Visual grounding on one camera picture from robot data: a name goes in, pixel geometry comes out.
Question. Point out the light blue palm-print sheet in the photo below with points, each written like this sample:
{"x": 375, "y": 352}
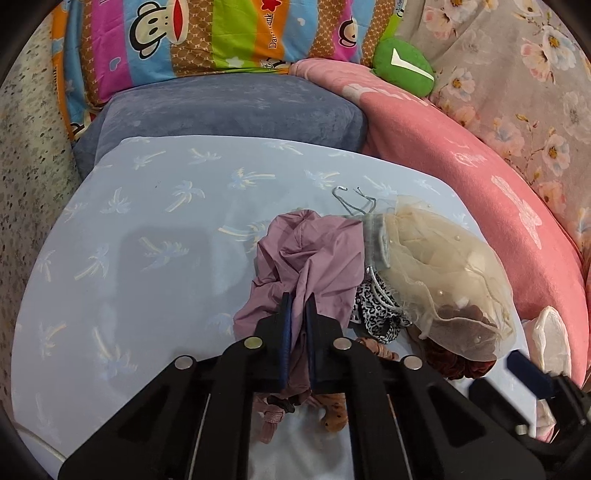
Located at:
{"x": 138, "y": 230}

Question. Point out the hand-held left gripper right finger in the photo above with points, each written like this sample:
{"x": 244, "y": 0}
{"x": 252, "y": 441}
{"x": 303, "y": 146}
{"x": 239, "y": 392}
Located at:
{"x": 308, "y": 346}

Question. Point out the colourful cartoon monkey quilt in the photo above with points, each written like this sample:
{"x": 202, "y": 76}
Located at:
{"x": 194, "y": 27}

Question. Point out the dusty pink bow hair clip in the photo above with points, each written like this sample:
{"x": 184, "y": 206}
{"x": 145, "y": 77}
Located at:
{"x": 270, "y": 417}

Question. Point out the pink zigzag-edged cloth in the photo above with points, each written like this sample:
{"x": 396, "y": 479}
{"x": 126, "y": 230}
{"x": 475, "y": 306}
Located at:
{"x": 545, "y": 420}

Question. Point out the mauve cloth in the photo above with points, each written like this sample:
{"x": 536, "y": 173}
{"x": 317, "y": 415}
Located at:
{"x": 318, "y": 258}

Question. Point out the green plush pillow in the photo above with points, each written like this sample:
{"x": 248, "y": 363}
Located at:
{"x": 406, "y": 83}

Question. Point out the grey-blue velvet cushion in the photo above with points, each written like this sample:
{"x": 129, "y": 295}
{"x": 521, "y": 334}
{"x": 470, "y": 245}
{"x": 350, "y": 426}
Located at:
{"x": 221, "y": 110}

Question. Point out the beige organza bag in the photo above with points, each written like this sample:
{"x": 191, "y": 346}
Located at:
{"x": 438, "y": 258}

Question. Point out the white pad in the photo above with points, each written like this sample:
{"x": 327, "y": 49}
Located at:
{"x": 551, "y": 341}

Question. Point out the floral blanket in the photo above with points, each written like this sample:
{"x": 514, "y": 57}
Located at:
{"x": 498, "y": 83}

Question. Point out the leopard print scrunchie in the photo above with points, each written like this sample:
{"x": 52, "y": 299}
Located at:
{"x": 374, "y": 318}

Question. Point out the brown polka dot cloth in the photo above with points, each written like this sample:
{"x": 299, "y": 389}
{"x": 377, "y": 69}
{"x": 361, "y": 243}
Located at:
{"x": 330, "y": 415}

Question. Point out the pink blanket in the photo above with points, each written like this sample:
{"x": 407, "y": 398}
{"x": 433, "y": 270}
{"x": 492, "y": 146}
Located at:
{"x": 438, "y": 152}

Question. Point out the dark red scrunchie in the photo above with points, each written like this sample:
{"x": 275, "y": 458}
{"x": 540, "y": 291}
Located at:
{"x": 450, "y": 364}

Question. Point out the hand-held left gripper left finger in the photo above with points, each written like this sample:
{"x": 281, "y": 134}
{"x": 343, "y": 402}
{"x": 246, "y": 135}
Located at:
{"x": 286, "y": 344}

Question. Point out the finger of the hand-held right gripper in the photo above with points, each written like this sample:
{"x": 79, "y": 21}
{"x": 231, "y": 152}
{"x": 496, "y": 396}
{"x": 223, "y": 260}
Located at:
{"x": 531, "y": 374}
{"x": 498, "y": 401}

